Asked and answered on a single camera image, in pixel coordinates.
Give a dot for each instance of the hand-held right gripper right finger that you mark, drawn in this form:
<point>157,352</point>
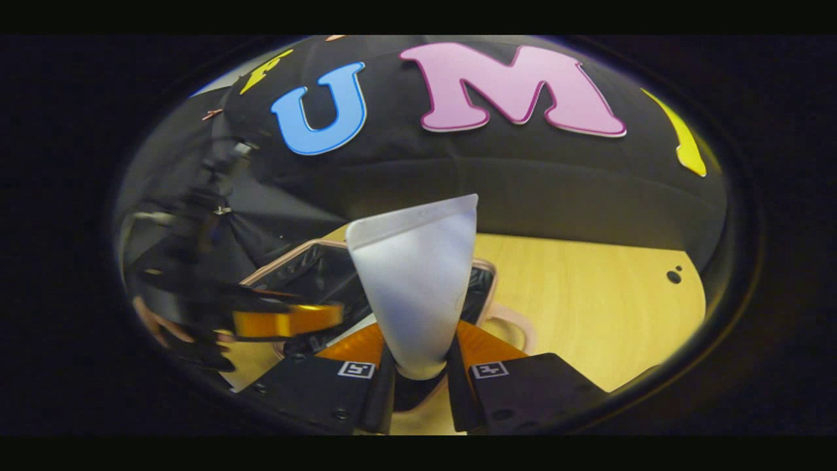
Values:
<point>461,399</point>

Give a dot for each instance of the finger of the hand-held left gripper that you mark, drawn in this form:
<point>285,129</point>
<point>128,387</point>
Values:
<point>288,322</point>

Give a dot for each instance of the black backdrop cloth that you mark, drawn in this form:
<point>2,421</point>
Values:
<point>523,183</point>

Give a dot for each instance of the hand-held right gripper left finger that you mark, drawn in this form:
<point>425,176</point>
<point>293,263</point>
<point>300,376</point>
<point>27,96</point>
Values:
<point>379,399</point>

